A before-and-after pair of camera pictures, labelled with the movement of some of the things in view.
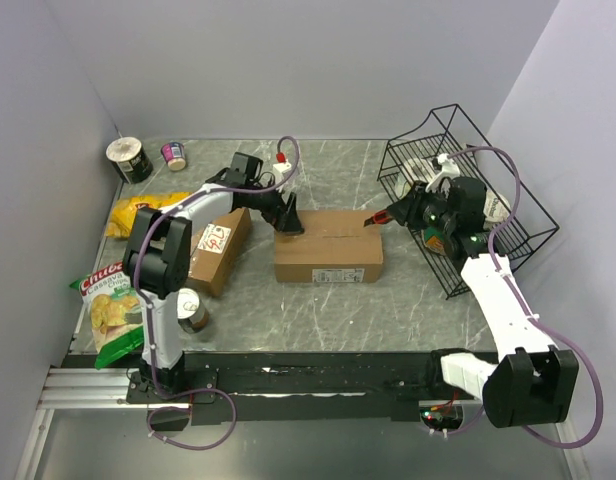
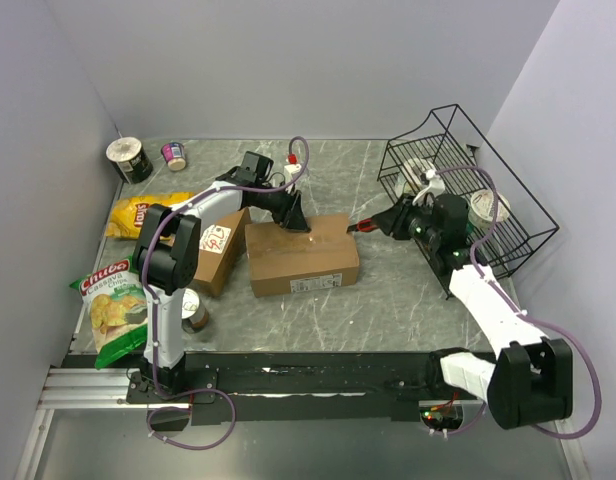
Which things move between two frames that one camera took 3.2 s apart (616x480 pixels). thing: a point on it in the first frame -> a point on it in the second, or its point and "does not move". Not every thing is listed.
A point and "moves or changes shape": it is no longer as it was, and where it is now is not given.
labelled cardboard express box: (214, 248) does not move
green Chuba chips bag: (115, 313) does not move
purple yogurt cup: (174, 154) does not move
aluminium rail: (88, 389) does not move
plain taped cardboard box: (335, 247) moves or changes shape
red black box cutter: (379, 218) moves or changes shape
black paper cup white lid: (130, 159) does not move
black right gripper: (407, 209) -> (388, 220)
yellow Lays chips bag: (123, 213) does not move
